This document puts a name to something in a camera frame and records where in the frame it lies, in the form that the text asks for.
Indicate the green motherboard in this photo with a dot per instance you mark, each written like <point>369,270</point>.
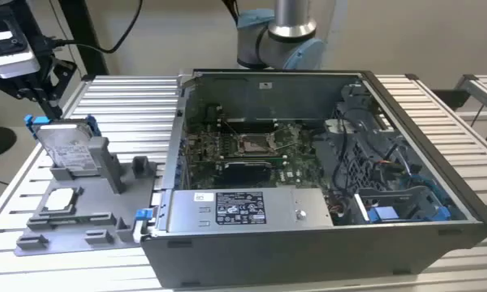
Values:
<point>297,173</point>

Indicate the black table bracket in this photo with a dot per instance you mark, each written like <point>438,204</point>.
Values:
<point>450,98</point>

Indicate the white sticker on case wall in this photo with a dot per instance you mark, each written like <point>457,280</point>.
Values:
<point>266,85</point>

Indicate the blue carrier in bay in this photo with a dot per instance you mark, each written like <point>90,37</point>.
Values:
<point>384,213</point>

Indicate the CPU socket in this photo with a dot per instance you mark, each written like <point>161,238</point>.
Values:
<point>254,145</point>

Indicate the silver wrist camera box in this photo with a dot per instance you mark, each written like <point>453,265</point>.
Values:
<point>13,62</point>

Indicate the open black PC case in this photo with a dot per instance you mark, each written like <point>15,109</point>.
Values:
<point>277,258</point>

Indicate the hard disk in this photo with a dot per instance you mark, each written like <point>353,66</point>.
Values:
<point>65,146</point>

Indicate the silver power supply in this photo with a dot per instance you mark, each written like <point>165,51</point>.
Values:
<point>187,210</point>

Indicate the grey parts rack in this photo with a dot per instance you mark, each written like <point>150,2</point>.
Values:
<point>102,197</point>

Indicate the grey metal disk bay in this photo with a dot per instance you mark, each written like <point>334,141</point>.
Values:
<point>414,197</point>

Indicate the black upright post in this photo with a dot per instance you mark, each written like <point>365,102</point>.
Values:
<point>90,36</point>

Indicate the silver CPU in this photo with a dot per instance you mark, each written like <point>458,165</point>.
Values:
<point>59,199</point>

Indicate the blue case latch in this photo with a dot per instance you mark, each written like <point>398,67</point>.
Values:
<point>143,214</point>

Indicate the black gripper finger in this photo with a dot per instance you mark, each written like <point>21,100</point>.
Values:
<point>51,103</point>
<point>67,73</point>

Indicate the black graphics card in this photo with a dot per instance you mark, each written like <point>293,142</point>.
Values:
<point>246,175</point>

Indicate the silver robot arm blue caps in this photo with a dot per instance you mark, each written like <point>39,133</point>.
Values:
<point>277,39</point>

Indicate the black plastic fan shroud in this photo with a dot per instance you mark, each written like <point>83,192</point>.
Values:
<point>345,158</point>

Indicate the aluminium side table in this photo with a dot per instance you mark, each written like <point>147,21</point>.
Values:
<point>481,91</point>

